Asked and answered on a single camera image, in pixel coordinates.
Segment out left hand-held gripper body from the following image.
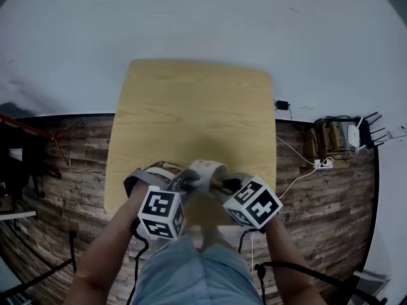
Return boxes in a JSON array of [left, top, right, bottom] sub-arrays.
[[123, 166, 188, 241]]

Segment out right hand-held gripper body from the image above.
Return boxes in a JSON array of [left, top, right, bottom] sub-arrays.
[[221, 175, 284, 231]]

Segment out white mug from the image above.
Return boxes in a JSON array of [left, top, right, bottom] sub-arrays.
[[189, 159, 228, 198]]

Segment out person's right forearm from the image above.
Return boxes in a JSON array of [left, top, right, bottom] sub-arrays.
[[263, 216, 322, 305]]

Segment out person's left forearm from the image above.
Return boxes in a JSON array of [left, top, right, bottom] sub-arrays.
[[65, 186, 151, 305]]

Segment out white power strip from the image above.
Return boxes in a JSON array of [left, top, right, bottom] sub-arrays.
[[312, 157, 335, 170]]

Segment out light blue shirt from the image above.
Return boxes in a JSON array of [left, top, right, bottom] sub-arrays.
[[131, 233, 265, 305]]

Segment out stack of brown cardboard boxes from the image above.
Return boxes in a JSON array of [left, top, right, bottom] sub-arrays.
[[303, 118, 351, 160]]

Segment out white router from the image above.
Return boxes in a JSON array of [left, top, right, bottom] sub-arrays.
[[346, 117, 364, 149]]

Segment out black router with antennas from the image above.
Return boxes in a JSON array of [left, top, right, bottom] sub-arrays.
[[357, 112, 387, 151]]

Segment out white shelf board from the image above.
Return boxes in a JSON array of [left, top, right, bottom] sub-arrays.
[[0, 210, 37, 222]]

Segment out white wooden furniture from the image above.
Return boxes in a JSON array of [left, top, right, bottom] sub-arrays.
[[348, 269, 392, 299]]

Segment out black office chair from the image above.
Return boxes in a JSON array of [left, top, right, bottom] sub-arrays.
[[0, 102, 63, 200]]

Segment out reddish wooden coat rack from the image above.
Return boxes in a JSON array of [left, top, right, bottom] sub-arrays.
[[0, 112, 87, 168]]

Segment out white cable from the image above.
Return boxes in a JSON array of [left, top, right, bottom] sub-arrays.
[[249, 166, 319, 275], [275, 135, 316, 166]]

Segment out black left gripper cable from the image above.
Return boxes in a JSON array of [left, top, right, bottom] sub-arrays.
[[126, 220, 151, 305]]

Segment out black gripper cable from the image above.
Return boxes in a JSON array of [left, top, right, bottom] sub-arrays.
[[237, 227, 388, 305], [126, 220, 151, 305]]

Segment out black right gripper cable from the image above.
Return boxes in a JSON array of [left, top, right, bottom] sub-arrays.
[[237, 227, 388, 305]]

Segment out black metal frame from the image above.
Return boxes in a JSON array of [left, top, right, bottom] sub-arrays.
[[0, 229, 79, 299]]

